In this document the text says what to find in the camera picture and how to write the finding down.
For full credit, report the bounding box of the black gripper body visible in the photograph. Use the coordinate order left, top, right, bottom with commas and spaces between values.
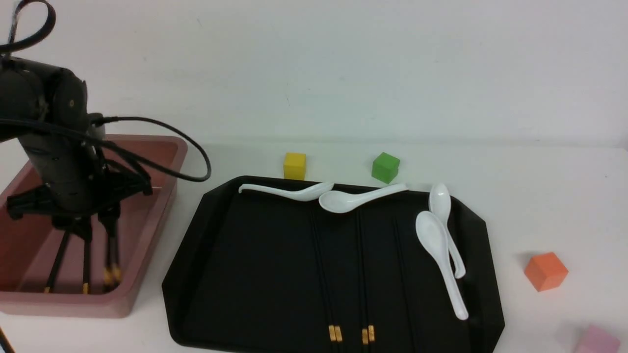
6, 138, 153, 229

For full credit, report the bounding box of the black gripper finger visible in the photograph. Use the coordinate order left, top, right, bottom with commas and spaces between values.
69, 217, 93, 243
98, 203, 121, 238

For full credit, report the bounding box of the black chopstick gold tip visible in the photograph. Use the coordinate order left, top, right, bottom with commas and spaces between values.
315, 214, 343, 351
360, 210, 375, 350
355, 209, 369, 353
104, 236, 115, 291
308, 211, 339, 344
110, 235, 122, 285

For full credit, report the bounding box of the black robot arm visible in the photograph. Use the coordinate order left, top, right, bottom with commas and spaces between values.
1, 58, 152, 265

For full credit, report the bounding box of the black chopstick in bin right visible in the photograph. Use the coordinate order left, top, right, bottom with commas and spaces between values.
81, 235, 92, 295

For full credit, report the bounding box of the black chopstick in bin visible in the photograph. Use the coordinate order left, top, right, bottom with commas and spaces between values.
81, 235, 92, 295
44, 230, 71, 293

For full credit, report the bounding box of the pink plastic bin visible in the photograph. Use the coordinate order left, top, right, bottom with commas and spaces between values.
0, 162, 177, 319

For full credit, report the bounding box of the black chopstick in bin left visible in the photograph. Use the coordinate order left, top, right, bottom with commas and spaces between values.
44, 230, 71, 293

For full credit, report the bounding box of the black plastic tray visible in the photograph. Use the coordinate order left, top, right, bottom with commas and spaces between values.
162, 176, 505, 353

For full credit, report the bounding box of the yellow cube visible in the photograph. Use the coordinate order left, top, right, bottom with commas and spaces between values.
283, 152, 307, 180

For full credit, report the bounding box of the white ceramic spoon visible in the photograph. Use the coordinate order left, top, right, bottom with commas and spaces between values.
415, 211, 469, 320
318, 183, 410, 214
428, 183, 466, 279
238, 182, 335, 202

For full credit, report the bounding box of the green cube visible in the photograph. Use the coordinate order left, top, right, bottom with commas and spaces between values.
371, 152, 401, 184

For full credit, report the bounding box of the orange cube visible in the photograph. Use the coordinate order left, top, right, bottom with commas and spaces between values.
524, 251, 569, 292

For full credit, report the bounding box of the pink cube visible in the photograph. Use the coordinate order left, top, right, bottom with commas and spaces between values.
573, 325, 621, 353

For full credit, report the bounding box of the black cable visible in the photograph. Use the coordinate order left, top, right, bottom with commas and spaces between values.
0, 0, 212, 183

